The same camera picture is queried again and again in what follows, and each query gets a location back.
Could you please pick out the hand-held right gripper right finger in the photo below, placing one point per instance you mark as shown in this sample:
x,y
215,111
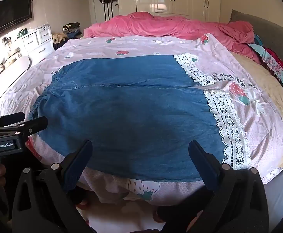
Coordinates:
x,y
204,168

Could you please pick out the blue denim pants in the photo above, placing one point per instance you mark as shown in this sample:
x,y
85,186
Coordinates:
x,y
131,114

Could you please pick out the beige bed sheet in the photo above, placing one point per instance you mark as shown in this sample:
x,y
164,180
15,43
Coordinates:
x,y
277,106

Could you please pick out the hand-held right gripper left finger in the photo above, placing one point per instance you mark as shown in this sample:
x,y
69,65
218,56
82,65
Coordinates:
x,y
78,166

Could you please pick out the black wall television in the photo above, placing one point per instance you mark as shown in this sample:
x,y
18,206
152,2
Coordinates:
x,y
10,14

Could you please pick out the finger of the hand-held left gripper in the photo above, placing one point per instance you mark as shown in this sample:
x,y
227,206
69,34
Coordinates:
x,y
8,119
35,125

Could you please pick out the pink duvet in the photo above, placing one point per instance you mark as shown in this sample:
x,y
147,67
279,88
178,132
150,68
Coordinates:
x,y
156,26

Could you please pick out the colourful folded clothes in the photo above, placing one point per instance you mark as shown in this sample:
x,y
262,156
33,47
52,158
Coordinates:
x,y
274,63

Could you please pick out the pile of dark clothes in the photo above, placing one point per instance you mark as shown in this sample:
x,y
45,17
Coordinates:
x,y
68,31

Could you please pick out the person's left hand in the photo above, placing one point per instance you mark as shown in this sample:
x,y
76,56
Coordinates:
x,y
1,171

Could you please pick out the grey padded headboard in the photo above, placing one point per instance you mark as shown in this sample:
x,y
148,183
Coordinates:
x,y
272,34

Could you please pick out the white door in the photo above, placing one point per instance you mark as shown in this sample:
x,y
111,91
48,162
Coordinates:
x,y
99,9

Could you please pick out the white drawer cabinet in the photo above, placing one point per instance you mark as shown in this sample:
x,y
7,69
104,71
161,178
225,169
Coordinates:
x,y
35,43

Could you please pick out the pink strawberry printed blanket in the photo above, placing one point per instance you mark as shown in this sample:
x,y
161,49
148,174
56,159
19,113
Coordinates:
x,y
156,46

